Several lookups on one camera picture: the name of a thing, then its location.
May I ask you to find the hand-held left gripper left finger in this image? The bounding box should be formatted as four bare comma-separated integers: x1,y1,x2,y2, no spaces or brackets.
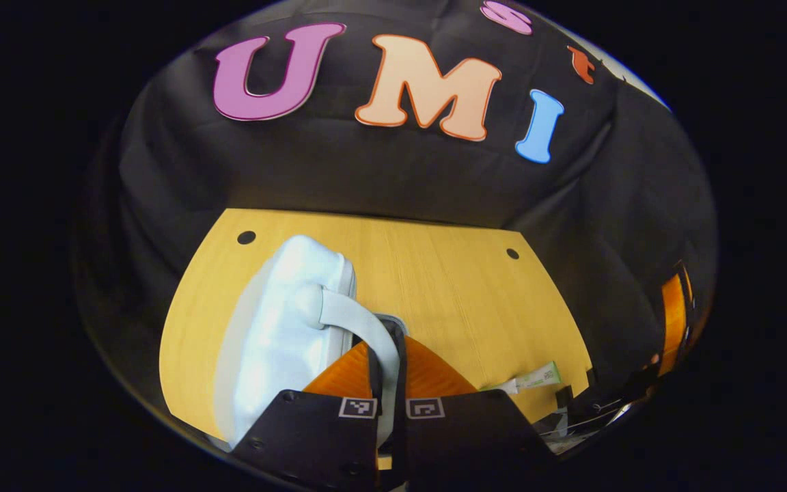
230,340,382,482

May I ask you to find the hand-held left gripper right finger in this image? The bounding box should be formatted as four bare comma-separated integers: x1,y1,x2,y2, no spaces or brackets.
391,318,560,489

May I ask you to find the colourful printed cream tube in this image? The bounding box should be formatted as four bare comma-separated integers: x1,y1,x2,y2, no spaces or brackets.
482,361,564,396

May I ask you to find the light blue small suitcase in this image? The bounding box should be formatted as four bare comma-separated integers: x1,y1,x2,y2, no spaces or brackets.
212,234,409,453

